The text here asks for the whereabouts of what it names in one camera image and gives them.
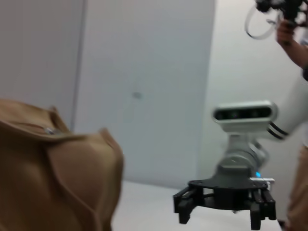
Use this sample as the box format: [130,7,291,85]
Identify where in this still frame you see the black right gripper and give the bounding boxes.
[172,165,277,231]

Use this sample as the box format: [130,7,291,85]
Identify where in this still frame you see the khaki canvas food bag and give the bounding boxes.
[0,98,125,231]

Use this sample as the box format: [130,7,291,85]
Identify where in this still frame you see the silver metal zipper pull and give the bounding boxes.
[44,127,60,136]

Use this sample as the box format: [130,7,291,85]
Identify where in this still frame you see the black controller with white ring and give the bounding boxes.
[244,0,304,46]

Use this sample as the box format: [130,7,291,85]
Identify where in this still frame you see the person bare forearm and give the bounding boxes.
[281,36,308,81]

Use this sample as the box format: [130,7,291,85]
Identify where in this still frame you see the person khaki trousers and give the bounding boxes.
[286,144,308,231]

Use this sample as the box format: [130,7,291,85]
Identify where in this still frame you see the person hand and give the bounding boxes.
[276,20,299,47]

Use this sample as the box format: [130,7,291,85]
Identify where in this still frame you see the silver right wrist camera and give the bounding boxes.
[211,100,279,133]

